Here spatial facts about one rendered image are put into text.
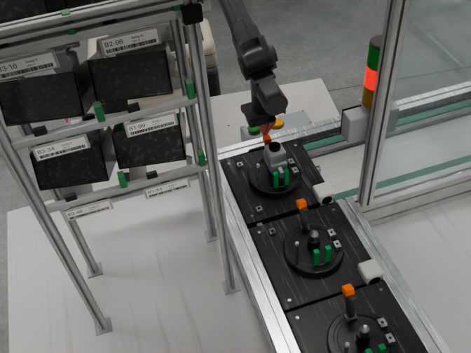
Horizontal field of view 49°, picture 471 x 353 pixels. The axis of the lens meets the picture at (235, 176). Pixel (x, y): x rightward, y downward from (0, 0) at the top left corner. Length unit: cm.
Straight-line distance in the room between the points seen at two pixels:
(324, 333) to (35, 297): 74
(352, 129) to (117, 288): 71
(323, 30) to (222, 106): 211
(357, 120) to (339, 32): 266
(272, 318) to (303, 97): 90
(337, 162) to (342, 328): 56
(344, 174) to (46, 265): 85
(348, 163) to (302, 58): 208
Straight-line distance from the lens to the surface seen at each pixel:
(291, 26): 388
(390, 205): 143
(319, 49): 364
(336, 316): 118
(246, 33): 122
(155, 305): 134
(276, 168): 133
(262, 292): 122
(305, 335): 115
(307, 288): 121
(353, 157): 155
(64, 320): 139
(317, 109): 179
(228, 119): 177
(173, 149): 100
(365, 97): 116
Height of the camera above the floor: 201
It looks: 47 degrees down
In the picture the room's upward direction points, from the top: 6 degrees counter-clockwise
